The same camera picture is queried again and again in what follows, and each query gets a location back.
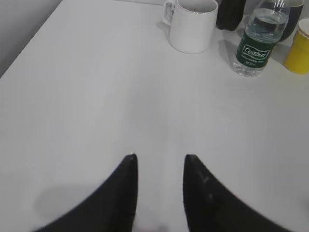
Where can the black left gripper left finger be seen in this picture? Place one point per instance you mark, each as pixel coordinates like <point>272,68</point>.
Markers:
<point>110,208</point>

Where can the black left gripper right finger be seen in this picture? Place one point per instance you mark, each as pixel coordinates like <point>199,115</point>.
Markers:
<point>239,194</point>

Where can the white ceramic mug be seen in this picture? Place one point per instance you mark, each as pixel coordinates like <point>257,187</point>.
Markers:
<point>191,22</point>

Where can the yellow paper cup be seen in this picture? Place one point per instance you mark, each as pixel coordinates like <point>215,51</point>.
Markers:
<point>297,59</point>

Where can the cola bottle red label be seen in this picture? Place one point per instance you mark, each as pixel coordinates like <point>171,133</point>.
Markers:
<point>230,14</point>

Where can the clear water bottle green label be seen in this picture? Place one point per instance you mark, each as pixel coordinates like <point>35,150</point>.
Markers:
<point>262,33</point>

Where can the dark grey mug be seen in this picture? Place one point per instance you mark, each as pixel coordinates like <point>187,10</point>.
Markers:
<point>296,7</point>

